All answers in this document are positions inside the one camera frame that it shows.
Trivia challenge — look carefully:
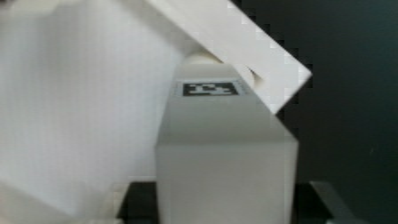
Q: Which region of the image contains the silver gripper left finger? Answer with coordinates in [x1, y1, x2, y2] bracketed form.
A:
[100, 181, 160, 224]

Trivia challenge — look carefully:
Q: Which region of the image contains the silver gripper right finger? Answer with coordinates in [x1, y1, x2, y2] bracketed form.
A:
[293, 181, 370, 224]

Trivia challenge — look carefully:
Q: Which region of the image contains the white U-shaped obstacle frame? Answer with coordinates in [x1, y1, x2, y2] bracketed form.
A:
[146, 0, 311, 113]

